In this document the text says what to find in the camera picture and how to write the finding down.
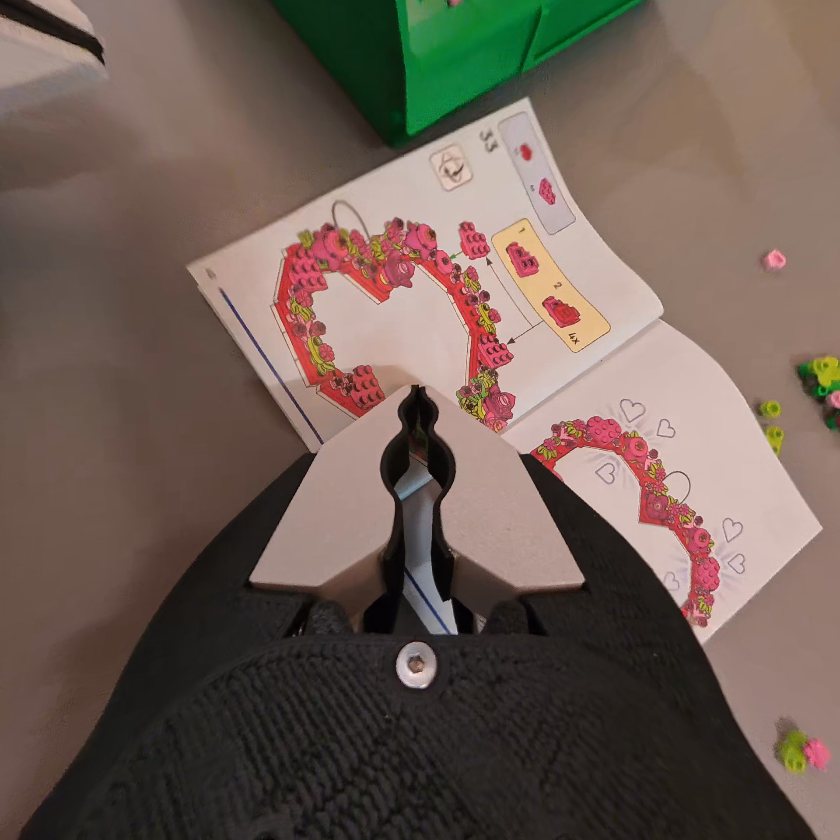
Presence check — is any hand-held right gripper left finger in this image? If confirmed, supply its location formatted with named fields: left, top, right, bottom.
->
left=248, top=385, right=421, bottom=635

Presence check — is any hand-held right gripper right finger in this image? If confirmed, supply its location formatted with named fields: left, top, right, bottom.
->
left=419, top=386, right=585, bottom=635

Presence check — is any lego instruction booklet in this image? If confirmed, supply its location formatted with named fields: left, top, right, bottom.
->
left=186, top=97, right=823, bottom=644

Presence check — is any pile of small lego pieces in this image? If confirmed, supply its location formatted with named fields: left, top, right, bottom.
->
left=797, top=354, right=840, bottom=432

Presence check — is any lime and pink lego cluster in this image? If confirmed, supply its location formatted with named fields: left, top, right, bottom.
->
left=776, top=727, right=833, bottom=775

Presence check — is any green plastic bin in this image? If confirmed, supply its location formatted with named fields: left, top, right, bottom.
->
left=269, top=0, right=648, bottom=149

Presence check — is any white box with black edge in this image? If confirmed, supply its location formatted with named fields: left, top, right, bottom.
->
left=0, top=0, right=110, bottom=193

